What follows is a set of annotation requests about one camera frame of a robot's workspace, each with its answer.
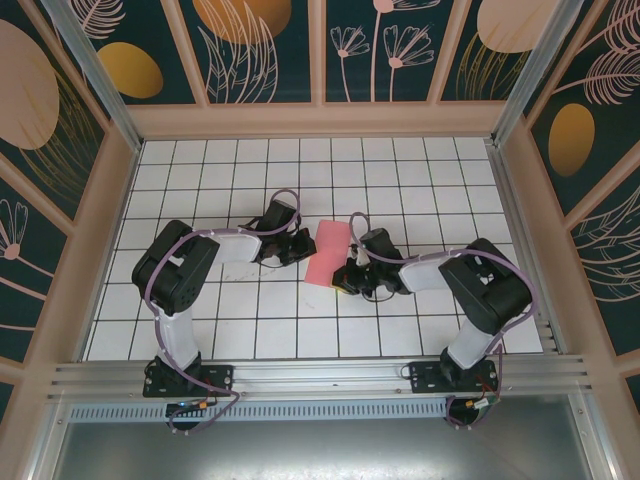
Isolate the pink cloth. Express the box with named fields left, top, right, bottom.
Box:
left=303, top=218, right=350, bottom=290

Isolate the grey metal sheet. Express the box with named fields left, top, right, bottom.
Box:
left=49, top=419, right=591, bottom=480

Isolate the small circuit board with connector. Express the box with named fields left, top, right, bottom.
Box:
left=464, top=396, right=503, bottom=415
left=166, top=398, right=210, bottom=414

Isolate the long aluminium mounting rail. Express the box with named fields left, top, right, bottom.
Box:
left=47, top=353, right=594, bottom=401

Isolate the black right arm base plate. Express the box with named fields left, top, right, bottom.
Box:
left=408, top=359, right=501, bottom=396

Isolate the grey slotted cable duct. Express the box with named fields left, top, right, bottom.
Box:
left=67, top=402, right=451, bottom=424

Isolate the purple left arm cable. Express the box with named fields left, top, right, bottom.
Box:
left=141, top=187, right=304, bottom=437

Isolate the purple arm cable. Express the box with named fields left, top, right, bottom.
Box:
left=141, top=187, right=304, bottom=437
left=348, top=211, right=540, bottom=431

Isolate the aluminium side rail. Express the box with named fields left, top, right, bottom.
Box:
left=487, top=142, right=559, bottom=356

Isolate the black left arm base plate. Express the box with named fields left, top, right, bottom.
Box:
left=143, top=360, right=235, bottom=399

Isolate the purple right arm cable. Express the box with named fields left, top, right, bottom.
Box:
left=348, top=211, right=540, bottom=431

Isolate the aluminium frame post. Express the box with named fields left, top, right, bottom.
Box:
left=491, top=0, right=586, bottom=147
left=40, top=0, right=145, bottom=152

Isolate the aluminium frame bar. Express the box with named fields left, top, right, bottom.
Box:
left=569, top=394, right=619, bottom=480
left=27, top=399, right=71, bottom=480

